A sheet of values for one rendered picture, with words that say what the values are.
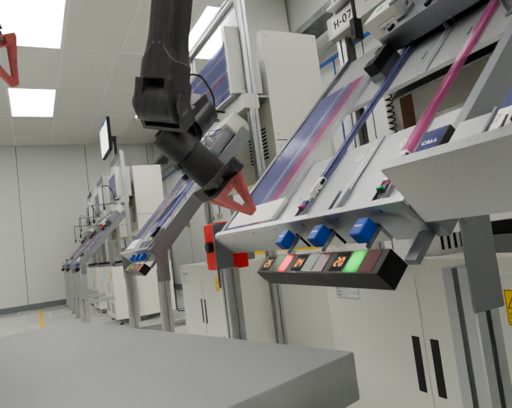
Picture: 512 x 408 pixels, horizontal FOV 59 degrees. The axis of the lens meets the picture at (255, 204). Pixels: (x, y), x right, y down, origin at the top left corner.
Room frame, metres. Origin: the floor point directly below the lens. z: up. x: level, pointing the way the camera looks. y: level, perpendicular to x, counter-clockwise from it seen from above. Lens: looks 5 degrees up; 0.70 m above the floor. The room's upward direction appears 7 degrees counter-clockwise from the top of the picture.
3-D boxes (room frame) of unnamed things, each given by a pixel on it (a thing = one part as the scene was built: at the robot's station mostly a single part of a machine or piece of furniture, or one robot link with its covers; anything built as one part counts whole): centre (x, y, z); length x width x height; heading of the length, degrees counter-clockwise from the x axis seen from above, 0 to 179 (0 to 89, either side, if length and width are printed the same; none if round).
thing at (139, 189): (5.35, 1.49, 0.95); 1.36 x 0.82 x 1.90; 116
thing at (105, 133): (5.28, 1.62, 2.10); 0.58 x 0.14 x 0.41; 26
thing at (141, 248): (2.35, 0.19, 0.66); 1.01 x 0.73 x 1.31; 116
